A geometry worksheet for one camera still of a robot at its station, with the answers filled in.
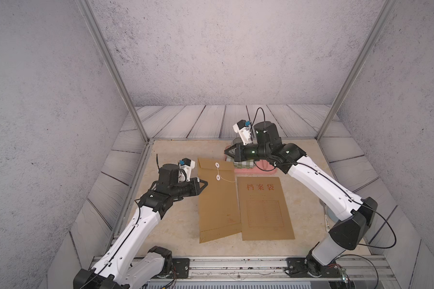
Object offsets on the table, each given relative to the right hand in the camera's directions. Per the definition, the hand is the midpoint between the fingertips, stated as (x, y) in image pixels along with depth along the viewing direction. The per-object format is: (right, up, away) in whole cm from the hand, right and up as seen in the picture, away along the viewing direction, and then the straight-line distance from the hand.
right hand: (224, 152), depth 69 cm
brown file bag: (+19, -30, +20) cm, 41 cm away
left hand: (-6, -13, +5) cm, 15 cm away
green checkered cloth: (+13, -7, +38) cm, 40 cm away
